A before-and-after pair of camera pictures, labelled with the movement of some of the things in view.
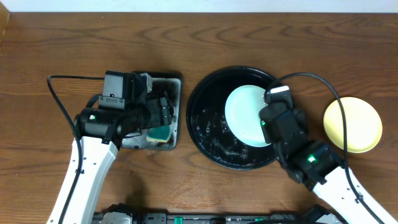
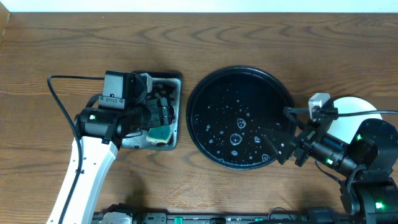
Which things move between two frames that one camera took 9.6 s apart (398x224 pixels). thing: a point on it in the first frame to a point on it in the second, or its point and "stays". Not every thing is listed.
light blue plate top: [242, 114] to [344, 127]
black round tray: [206, 122] stays
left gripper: [161, 113] stays
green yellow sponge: [160, 134] stays
